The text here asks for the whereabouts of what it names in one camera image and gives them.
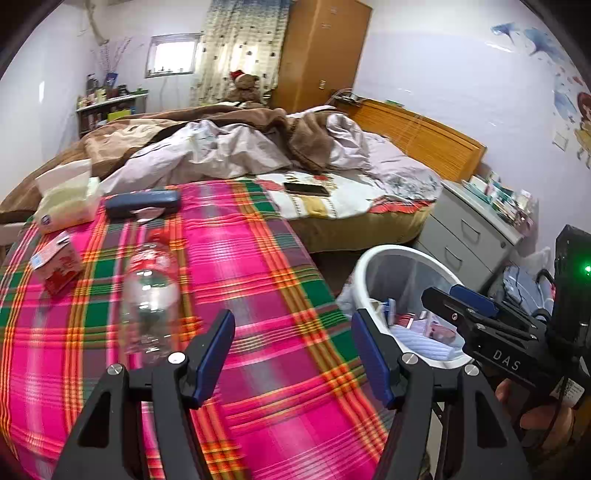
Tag grey drawer cabinet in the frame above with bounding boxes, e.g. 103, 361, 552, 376
414, 180, 523, 293

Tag teddy bear with hat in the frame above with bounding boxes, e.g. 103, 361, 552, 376
224, 70, 262, 104

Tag white shelf with items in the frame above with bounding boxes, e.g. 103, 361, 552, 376
76, 90, 148, 138

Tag patterned curtain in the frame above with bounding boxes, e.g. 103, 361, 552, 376
189, 0, 291, 107

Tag window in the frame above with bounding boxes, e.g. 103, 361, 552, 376
145, 33, 201, 78

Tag red white small carton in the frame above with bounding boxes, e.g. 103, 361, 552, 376
30, 232, 82, 296

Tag pink plaid blanket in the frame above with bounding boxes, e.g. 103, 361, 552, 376
1, 180, 392, 479

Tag wooden bed headboard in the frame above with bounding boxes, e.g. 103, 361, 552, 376
335, 99, 487, 182

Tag wooden wardrobe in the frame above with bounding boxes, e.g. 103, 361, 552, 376
270, 0, 373, 113

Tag floral bed sheet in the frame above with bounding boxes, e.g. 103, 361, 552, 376
256, 171, 433, 253

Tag items on cabinet top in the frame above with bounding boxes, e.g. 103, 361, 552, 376
462, 176, 538, 235

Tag brown blanket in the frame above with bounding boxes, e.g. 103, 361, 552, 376
0, 103, 339, 225

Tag right hand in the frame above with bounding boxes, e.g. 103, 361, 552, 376
495, 379, 581, 450

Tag white trash bin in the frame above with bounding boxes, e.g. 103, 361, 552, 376
337, 245, 472, 369

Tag black smartphone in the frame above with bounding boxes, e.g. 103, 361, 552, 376
283, 182, 331, 197

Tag pale pink duvet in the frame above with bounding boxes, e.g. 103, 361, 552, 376
101, 110, 443, 201

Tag dark blue glasses case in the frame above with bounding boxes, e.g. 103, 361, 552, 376
104, 189, 181, 219

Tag clear plastic bottle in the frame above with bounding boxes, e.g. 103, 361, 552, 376
120, 228, 180, 368

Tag tissue pack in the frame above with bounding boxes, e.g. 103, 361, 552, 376
34, 159, 102, 234

